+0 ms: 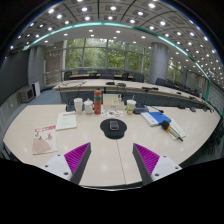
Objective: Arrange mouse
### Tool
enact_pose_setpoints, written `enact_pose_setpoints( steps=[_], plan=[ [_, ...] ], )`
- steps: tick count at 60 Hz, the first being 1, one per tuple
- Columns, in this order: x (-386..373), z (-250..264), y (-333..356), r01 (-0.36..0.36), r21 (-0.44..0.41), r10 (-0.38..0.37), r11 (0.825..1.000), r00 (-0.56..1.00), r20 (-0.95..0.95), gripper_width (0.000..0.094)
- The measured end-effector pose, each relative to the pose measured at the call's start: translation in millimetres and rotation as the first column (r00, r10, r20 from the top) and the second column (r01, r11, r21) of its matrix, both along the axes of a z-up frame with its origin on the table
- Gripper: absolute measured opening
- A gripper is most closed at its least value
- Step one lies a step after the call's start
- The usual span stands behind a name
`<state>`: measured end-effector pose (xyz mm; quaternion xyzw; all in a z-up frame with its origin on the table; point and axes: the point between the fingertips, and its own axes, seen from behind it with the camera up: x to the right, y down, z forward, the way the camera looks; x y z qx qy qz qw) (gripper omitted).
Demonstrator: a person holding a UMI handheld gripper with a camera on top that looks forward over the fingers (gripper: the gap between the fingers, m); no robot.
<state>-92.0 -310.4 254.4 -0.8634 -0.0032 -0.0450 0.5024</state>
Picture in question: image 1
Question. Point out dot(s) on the blue folder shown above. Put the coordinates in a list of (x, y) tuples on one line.
[(156, 118)]

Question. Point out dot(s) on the black computer mouse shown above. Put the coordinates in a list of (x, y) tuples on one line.
[(114, 125)]

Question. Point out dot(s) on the black office chairs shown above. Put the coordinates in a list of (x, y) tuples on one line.
[(216, 136), (138, 77)]

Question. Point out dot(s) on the wooden table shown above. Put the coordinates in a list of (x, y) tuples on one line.
[(83, 76)]

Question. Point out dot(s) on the colourful sticker sheet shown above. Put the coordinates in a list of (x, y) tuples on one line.
[(112, 113)]

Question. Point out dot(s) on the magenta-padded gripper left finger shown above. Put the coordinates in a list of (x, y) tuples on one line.
[(78, 156)]

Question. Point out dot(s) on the black handheld microphone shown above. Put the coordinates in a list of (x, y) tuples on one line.
[(170, 129)]

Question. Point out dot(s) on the red thermos bottle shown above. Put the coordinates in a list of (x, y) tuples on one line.
[(97, 101)]

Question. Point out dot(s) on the white paper cup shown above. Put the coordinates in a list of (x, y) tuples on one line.
[(78, 105)]

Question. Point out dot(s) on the green printed paper cup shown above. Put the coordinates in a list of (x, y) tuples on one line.
[(130, 106)]

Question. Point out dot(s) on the ceiling lights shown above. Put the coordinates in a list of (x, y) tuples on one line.
[(113, 8)]

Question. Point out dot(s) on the black desk microphone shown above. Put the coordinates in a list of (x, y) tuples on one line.
[(140, 109), (70, 106)]

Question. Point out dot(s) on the white paper sheet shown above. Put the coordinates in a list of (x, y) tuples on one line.
[(179, 128)]

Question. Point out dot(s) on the white cardboard box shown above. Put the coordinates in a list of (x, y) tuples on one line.
[(113, 101)]

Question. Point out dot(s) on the black round mouse pad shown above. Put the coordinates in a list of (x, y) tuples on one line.
[(113, 134)]

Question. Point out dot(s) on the white paper booklet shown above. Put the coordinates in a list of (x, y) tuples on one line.
[(66, 120)]

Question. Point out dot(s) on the long curved conference table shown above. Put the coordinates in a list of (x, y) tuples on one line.
[(90, 85)]

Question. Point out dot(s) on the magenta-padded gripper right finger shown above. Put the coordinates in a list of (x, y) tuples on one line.
[(146, 158)]

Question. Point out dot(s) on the magazine with fan print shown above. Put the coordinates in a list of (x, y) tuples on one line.
[(44, 139)]

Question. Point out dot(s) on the grey floor heater unit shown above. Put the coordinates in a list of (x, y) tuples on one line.
[(26, 95)]

